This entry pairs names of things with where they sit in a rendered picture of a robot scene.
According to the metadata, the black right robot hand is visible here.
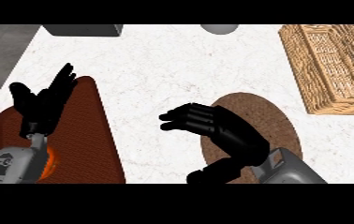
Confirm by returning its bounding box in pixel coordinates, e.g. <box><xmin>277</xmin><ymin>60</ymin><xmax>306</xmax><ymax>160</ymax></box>
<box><xmin>158</xmin><ymin>102</ymin><xmax>272</xmax><ymax>185</ymax></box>

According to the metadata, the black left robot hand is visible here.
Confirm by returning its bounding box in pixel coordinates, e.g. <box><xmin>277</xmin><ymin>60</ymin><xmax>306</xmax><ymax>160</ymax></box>
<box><xmin>9</xmin><ymin>62</ymin><xmax>78</xmax><ymax>139</ymax></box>

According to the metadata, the brown round placemat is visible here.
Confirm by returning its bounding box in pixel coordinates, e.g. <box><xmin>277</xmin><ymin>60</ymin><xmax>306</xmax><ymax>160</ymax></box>
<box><xmin>199</xmin><ymin>92</ymin><xmax>304</xmax><ymax>185</ymax></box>

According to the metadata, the red-brown placemat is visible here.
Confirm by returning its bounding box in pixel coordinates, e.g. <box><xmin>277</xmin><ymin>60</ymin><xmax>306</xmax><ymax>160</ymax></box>
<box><xmin>0</xmin><ymin>75</ymin><xmax>127</xmax><ymax>185</ymax></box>

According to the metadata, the orange croissant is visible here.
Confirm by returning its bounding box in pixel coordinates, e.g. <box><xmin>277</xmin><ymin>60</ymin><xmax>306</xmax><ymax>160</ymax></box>
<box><xmin>37</xmin><ymin>145</ymin><xmax>61</xmax><ymax>181</ymax></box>

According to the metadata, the wicker basket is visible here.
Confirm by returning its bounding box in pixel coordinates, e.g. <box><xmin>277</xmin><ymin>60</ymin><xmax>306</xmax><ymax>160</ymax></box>
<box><xmin>277</xmin><ymin>24</ymin><xmax>354</xmax><ymax>115</ymax></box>

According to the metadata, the dark grey box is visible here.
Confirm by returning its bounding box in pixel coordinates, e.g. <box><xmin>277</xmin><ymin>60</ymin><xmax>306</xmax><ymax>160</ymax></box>
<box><xmin>41</xmin><ymin>24</ymin><xmax>124</xmax><ymax>37</ymax></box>

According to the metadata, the grey round object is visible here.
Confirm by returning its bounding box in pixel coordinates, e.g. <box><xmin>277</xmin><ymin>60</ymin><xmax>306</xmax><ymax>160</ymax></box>
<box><xmin>199</xmin><ymin>24</ymin><xmax>241</xmax><ymax>36</ymax></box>

